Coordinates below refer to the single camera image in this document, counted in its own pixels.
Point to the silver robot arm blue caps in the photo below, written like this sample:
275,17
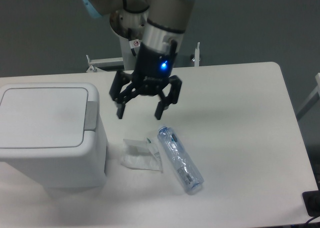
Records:
160,25

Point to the black device at table edge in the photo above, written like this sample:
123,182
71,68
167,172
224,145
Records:
312,202

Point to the white push-lid trash can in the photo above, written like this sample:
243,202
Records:
53,133

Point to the white frame at right edge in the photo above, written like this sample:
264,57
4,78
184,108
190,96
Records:
310,101

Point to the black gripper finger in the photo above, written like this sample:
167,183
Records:
122,91
172,97

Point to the white plastic wrapper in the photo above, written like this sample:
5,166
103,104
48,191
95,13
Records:
141,154

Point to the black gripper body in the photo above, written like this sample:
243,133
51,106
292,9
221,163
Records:
152,72

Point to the clear plastic water bottle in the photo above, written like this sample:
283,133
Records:
185,169

